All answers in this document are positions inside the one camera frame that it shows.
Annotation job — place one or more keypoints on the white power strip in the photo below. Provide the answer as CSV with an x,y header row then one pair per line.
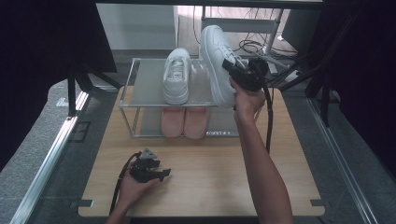
x,y
293,75

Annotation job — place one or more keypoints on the person's left hand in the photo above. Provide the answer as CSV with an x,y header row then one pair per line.
x,y
134,189

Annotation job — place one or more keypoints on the aluminium rail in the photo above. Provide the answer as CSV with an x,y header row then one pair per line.
x,y
46,165
339,158

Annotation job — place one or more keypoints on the black curtain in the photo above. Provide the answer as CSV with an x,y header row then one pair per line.
x,y
37,62
367,77

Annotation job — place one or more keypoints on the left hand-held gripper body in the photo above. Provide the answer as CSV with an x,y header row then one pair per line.
x,y
143,172

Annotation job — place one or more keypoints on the black metal stand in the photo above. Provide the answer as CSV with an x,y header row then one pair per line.
x,y
72,93
325,102

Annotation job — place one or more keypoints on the black computer case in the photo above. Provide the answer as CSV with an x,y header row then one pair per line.
x,y
300,29

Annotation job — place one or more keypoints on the person's right hand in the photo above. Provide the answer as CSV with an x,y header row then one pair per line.
x,y
247,102

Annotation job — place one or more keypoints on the grey metal shoe rack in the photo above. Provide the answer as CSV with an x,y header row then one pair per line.
x,y
149,84

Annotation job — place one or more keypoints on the white desk frame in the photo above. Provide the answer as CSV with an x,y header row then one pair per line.
x,y
249,25

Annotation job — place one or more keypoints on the white sneaker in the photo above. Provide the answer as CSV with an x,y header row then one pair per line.
x,y
216,62
176,77

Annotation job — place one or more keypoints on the pink slipper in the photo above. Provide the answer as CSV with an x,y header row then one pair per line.
x,y
196,124
172,123

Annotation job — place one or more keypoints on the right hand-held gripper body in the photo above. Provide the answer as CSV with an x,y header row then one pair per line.
x,y
250,77

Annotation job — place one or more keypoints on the white cabinet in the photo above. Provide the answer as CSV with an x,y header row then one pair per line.
x,y
137,26

